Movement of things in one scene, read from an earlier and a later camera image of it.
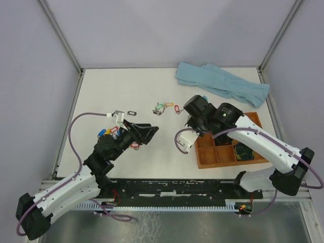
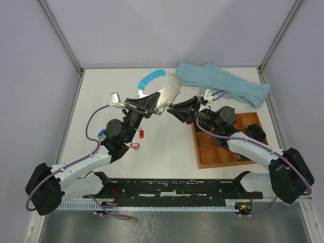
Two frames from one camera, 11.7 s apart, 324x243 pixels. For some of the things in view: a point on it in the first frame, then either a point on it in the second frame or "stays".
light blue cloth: (209, 77) stays
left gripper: (140, 132) to (144, 106)
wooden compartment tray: (209, 155) stays
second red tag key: (135, 146) stays
